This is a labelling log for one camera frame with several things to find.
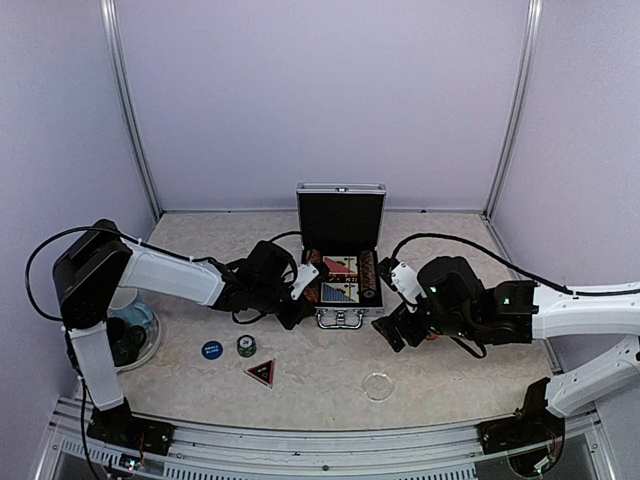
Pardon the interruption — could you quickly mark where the green poker chip stack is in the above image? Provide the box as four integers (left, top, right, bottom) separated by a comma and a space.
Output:
236, 335, 257, 358

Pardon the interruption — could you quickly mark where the left rear aluminium post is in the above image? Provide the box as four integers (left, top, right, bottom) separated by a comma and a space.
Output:
100, 0, 164, 222

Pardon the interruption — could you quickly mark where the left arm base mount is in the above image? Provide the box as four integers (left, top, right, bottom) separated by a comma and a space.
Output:
87, 399, 175, 456

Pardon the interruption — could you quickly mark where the clear round tray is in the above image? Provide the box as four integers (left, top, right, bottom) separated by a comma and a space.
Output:
115, 313, 164, 372

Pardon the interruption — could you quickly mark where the right rear aluminium post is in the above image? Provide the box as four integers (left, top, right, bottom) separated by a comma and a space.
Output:
483, 0, 544, 223

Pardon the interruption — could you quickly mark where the black mug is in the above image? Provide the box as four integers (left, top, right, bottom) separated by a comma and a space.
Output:
106, 317, 147, 367

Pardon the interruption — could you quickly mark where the left chip row in case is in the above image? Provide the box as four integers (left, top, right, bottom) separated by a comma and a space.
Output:
305, 248, 325, 304

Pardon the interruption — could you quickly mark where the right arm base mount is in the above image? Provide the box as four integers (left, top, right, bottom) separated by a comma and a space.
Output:
477, 392, 565, 454

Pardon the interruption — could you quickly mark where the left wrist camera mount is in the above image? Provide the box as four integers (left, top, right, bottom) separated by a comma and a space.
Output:
290, 264, 319, 300

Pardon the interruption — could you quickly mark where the clear round dealer puck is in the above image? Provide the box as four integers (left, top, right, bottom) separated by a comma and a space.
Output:
361, 372, 395, 402

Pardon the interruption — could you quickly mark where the aluminium poker case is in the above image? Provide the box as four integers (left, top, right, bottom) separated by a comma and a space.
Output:
296, 182, 387, 330

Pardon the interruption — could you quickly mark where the right chip row in case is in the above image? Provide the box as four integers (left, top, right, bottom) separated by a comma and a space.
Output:
358, 250, 377, 299

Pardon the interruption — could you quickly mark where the blue small blind button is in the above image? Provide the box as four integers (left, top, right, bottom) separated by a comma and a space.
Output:
201, 340, 223, 360

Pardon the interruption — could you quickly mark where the aluminium post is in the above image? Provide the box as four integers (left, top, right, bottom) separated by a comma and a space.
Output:
100, 0, 164, 222
483, 0, 544, 223

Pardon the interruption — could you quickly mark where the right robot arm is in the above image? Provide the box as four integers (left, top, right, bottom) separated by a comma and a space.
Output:
372, 256, 639, 444

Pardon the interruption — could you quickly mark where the blue playing card deck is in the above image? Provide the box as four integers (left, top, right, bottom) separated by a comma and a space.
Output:
320, 282, 360, 304

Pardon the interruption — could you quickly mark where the red triangular dealer button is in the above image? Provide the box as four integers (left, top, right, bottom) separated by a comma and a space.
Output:
245, 359, 275, 389

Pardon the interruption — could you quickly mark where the red playing card deck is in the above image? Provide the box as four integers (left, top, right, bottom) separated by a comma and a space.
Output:
323, 256, 358, 278

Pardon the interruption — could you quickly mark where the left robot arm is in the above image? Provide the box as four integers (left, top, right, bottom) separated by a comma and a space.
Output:
38, 219, 321, 445

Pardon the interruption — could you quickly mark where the front aluminium frame rail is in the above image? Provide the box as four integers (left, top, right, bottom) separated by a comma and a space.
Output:
47, 399, 616, 480

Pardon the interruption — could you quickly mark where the chip row in case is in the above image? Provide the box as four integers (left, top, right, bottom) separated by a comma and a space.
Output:
305, 248, 325, 304
358, 250, 377, 299

